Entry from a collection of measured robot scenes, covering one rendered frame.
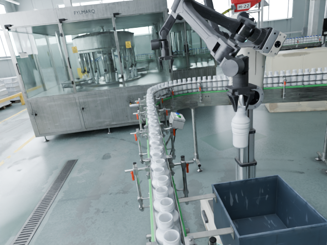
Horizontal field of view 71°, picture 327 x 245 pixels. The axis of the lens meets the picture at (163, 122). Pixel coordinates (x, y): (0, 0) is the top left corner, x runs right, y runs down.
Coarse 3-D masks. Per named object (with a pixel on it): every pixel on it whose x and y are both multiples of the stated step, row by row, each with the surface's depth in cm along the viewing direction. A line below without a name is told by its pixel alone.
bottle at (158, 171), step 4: (156, 168) 80; (160, 168) 80; (156, 172) 77; (160, 172) 77; (164, 172) 79; (156, 176) 78; (152, 180) 81; (156, 180) 78; (152, 184) 79; (156, 184) 78
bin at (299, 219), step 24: (216, 192) 98; (240, 192) 106; (264, 192) 107; (288, 192) 98; (216, 216) 104; (240, 216) 111; (264, 216) 111; (288, 216) 101; (312, 216) 84; (240, 240) 75; (264, 240) 76; (288, 240) 77; (312, 240) 78
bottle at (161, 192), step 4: (156, 188) 69; (160, 188) 69; (164, 188) 69; (156, 192) 67; (160, 192) 70; (164, 192) 66; (156, 196) 68; (160, 196) 66; (164, 196) 67; (168, 196) 68; (156, 200) 68; (156, 204) 68; (156, 208) 67; (156, 212) 68; (156, 216) 69; (156, 220) 70; (156, 224) 71
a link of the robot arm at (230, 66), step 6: (228, 42) 82; (234, 42) 83; (234, 48) 82; (240, 48) 83; (234, 54) 83; (216, 60) 87; (222, 60) 78; (228, 60) 76; (234, 60) 75; (240, 60) 78; (222, 66) 78; (228, 66) 77; (234, 66) 76; (240, 66) 77; (228, 72) 78; (234, 72) 76; (240, 72) 81
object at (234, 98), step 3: (228, 93) 88; (231, 93) 86; (234, 93) 86; (228, 96) 90; (231, 96) 87; (234, 96) 84; (237, 96) 84; (231, 99) 90; (234, 99) 85; (237, 99) 85; (231, 102) 90; (234, 102) 86; (237, 102) 86; (234, 105) 90; (234, 108) 89
